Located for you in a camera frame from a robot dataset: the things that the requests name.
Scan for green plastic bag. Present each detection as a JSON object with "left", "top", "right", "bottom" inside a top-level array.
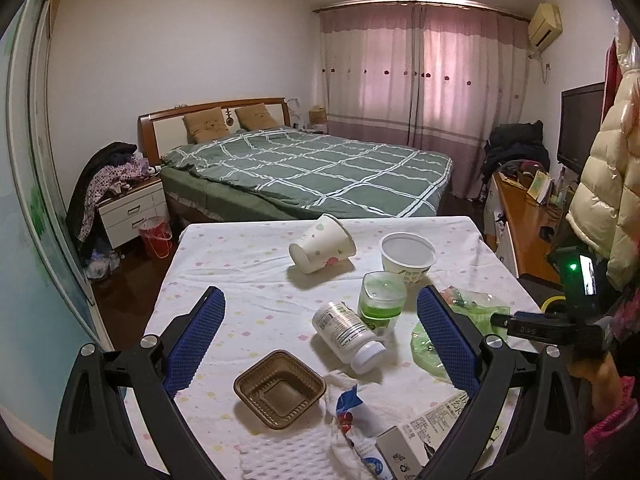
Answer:
[{"left": 410, "top": 286, "right": 510, "bottom": 382}]

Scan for printed paper box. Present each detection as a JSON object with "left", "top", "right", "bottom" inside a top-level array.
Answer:
[{"left": 374, "top": 390, "right": 504, "bottom": 480}]

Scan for blue white snack wrapper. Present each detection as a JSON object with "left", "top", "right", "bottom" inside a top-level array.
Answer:
[{"left": 324, "top": 373, "right": 394, "bottom": 479}]

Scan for brown plastic tray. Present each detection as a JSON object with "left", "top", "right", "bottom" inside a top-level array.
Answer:
[{"left": 233, "top": 350, "right": 326, "bottom": 430}]

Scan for green clear plastic cup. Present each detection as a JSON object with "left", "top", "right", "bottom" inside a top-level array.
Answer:
[{"left": 358, "top": 271, "right": 407, "bottom": 339}]

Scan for white foam net sleeve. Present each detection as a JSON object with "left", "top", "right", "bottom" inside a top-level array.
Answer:
[{"left": 240, "top": 426, "right": 349, "bottom": 479}]

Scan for white pill bottle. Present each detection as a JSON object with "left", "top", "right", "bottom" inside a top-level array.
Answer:
[{"left": 311, "top": 301, "right": 386, "bottom": 375}]

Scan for white dotted paper cup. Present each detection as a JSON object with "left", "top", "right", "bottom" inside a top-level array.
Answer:
[{"left": 288, "top": 214, "right": 357, "bottom": 274}]

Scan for wooden desk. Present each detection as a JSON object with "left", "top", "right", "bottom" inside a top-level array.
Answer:
[{"left": 483, "top": 172, "right": 561, "bottom": 289}]

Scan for cream puffer jacket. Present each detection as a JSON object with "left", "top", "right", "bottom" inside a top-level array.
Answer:
[{"left": 566, "top": 16, "right": 639, "bottom": 290}]

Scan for sliding wardrobe door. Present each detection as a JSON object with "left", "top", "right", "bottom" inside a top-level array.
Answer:
[{"left": 1, "top": 0, "right": 112, "bottom": 460}]

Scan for framed picture on desk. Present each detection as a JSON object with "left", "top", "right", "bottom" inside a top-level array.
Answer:
[{"left": 527, "top": 170, "right": 552, "bottom": 205}]

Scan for dark clothes pile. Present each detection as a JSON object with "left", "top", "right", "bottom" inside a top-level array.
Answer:
[{"left": 480, "top": 120, "right": 550, "bottom": 184}]

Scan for red bucket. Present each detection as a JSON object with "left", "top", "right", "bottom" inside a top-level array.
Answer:
[{"left": 138, "top": 216, "right": 172, "bottom": 259}]

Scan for white nightstand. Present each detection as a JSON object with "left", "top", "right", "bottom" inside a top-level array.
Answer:
[{"left": 98, "top": 177, "right": 168, "bottom": 248}]

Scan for black television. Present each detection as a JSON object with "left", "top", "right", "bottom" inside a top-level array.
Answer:
[{"left": 556, "top": 82, "right": 604, "bottom": 174}]

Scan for pile of clothes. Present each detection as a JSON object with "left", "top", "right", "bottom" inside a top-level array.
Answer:
[{"left": 65, "top": 141, "right": 157, "bottom": 281}]

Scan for pink striped curtain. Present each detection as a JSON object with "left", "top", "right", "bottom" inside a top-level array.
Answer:
[{"left": 319, "top": 2, "right": 528, "bottom": 198}]

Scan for beige air conditioner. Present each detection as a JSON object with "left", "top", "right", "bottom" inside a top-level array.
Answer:
[{"left": 527, "top": 2, "right": 563, "bottom": 52}]

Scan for green plaid duvet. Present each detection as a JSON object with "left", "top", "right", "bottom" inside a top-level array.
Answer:
[{"left": 163, "top": 127, "right": 454, "bottom": 219}]

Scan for left brown pillow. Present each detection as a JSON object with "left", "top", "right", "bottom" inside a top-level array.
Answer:
[{"left": 183, "top": 107, "right": 230, "bottom": 144}]

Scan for brown pillow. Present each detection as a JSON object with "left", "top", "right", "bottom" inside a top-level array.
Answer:
[
  {"left": 235, "top": 103, "right": 279, "bottom": 131},
  {"left": 183, "top": 107, "right": 230, "bottom": 144}
]

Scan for far bedside table items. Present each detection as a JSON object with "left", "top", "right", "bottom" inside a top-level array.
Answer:
[{"left": 285, "top": 98, "right": 328, "bottom": 134}]

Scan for right brown pillow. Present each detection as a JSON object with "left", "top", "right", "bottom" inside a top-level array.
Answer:
[{"left": 235, "top": 103, "right": 279, "bottom": 131}]

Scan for wooden bed frame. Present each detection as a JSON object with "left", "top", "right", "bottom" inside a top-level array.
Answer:
[{"left": 138, "top": 98, "right": 319, "bottom": 222}]

